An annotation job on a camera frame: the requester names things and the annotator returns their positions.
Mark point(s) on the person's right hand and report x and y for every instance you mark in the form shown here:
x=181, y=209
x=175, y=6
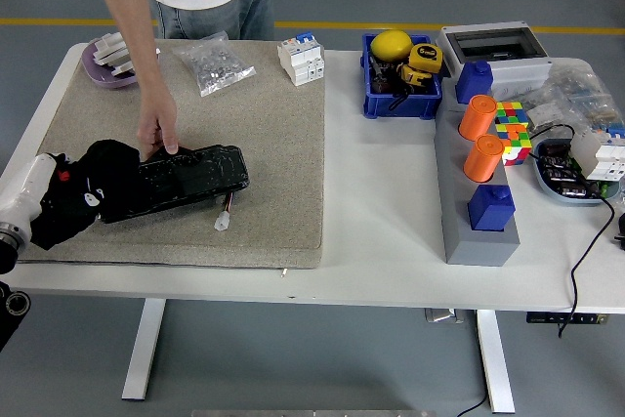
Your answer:
x=158, y=114

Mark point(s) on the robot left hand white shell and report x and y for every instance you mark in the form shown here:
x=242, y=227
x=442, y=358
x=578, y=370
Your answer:
x=27, y=187

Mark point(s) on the black rag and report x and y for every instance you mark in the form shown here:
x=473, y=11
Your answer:
x=112, y=163

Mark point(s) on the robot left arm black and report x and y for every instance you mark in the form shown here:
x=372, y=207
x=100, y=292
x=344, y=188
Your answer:
x=10, y=309

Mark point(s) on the person's right forearm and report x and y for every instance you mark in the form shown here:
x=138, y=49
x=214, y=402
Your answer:
x=127, y=21

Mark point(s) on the black desk control panel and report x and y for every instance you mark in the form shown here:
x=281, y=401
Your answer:
x=542, y=318

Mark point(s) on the purple plastic bowl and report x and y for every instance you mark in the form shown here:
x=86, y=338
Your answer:
x=97, y=77

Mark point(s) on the clear bag of screws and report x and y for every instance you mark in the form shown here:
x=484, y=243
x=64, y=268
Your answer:
x=215, y=65

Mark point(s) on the white plastic strips stack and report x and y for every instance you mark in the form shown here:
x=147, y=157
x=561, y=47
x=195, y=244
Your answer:
x=110, y=48

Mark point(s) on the grey-brown mat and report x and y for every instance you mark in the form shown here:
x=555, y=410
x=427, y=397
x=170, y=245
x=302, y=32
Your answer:
x=244, y=143

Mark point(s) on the white table leg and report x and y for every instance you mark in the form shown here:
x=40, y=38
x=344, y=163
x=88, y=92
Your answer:
x=144, y=348
x=495, y=363

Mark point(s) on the brown cylindrical part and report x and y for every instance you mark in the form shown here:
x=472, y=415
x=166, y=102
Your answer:
x=382, y=86

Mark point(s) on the yellow ball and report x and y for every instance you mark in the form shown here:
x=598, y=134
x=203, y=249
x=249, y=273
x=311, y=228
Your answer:
x=390, y=46

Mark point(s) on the blue plastic bin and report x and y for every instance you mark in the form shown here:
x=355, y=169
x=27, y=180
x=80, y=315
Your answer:
x=405, y=107

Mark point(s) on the yellow black tool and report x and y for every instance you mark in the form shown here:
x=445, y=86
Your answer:
x=412, y=75

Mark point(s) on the yellow tape measure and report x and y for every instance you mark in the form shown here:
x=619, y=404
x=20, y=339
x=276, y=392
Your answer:
x=425, y=55

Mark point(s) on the blue block with knob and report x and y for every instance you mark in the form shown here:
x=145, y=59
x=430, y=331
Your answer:
x=488, y=212
x=473, y=85

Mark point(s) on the orange cylinder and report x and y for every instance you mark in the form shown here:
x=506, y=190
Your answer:
x=481, y=160
x=476, y=119

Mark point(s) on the grey metal box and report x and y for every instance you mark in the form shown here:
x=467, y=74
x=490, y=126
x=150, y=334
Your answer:
x=442, y=315

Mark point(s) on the grey block holder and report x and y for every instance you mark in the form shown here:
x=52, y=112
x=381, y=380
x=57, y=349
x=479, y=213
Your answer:
x=481, y=248

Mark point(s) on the colourful puzzle cube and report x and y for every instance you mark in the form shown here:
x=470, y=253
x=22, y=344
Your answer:
x=517, y=146
x=510, y=112

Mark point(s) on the white electrical distribution box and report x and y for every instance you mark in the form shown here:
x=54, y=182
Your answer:
x=517, y=70

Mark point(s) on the clear bag with white label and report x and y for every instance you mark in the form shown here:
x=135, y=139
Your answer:
x=542, y=115

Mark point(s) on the light blue bowl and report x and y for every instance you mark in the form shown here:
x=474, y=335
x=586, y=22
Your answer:
x=540, y=178

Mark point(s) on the dark electronic parts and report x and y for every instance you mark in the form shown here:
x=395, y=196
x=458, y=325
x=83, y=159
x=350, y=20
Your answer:
x=561, y=173

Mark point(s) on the clear bag of electronic parts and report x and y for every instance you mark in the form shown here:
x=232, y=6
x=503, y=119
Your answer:
x=586, y=90

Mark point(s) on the white circuit breaker module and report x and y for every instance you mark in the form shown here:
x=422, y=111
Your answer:
x=600, y=158

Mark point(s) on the black plug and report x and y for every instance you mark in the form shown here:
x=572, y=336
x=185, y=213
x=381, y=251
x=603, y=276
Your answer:
x=621, y=229

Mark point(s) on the white circuit breaker blue switch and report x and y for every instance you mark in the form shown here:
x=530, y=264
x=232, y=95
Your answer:
x=300, y=63

